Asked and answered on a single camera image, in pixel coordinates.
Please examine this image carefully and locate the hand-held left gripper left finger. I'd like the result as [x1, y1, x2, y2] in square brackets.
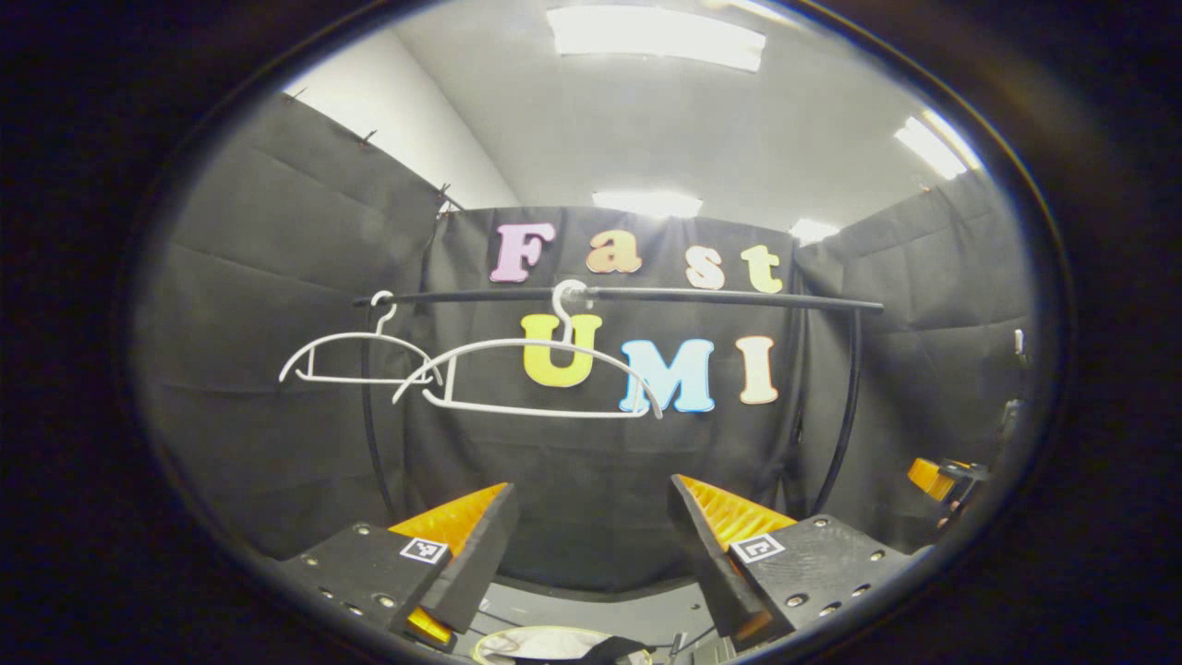
[277, 480, 520, 647]

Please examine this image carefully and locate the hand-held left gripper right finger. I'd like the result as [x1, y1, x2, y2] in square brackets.
[669, 473, 929, 647]

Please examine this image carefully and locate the black knit garment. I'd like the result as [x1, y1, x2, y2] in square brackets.
[574, 635, 649, 665]

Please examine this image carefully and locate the white plastic hanger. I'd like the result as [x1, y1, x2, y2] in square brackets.
[279, 291, 444, 387]
[392, 279, 664, 421]

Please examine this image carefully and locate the black metal clothes rack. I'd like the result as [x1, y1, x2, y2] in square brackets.
[351, 284, 886, 523]

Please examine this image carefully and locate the black backdrop cloth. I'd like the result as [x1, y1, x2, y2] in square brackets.
[134, 92, 1035, 601]

